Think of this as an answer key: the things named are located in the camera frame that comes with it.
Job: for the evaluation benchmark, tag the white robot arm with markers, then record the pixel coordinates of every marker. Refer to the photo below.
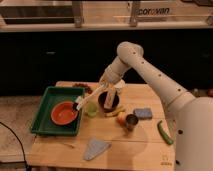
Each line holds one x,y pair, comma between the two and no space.
193,115

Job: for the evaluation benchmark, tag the orange bowl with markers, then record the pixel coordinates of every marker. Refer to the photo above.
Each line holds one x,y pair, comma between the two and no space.
63,113

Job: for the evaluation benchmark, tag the grey blue cloth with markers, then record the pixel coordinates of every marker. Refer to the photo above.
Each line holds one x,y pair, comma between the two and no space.
94,148

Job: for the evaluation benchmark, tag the dark brown bowl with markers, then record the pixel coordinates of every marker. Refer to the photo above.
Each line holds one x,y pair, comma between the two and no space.
102,98

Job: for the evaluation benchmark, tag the wooden table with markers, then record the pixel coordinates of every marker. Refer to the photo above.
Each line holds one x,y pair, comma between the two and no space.
142,149

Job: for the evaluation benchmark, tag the orange yellow fruit toy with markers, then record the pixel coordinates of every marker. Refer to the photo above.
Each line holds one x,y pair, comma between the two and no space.
121,117

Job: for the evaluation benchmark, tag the green plastic tray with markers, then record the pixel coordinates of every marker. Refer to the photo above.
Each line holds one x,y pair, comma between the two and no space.
42,123

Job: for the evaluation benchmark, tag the white paper cup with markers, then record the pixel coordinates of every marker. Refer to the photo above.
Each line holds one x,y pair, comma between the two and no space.
119,86

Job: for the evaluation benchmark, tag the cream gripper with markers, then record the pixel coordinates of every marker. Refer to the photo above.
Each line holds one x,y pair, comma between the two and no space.
104,81

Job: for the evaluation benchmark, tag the metal cup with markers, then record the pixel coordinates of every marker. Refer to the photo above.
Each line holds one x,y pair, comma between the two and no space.
131,122

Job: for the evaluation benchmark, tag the green pepper toy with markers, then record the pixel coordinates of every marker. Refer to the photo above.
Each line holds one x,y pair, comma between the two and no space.
168,140

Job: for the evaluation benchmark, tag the corovan cardboard box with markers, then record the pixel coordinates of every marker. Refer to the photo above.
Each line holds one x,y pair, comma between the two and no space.
171,10

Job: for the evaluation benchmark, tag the yellow banana toy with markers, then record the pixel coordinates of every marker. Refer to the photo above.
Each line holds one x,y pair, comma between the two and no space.
115,112

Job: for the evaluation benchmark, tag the blue sponge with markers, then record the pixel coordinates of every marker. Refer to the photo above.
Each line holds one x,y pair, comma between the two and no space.
143,113

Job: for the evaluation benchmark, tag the wooden block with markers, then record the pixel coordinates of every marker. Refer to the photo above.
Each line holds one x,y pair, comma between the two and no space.
109,98

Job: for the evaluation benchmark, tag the red brown food pile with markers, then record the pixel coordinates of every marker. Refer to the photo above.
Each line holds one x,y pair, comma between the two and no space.
87,88

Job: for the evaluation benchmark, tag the green plastic cup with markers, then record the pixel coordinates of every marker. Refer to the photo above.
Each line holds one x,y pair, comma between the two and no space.
91,109

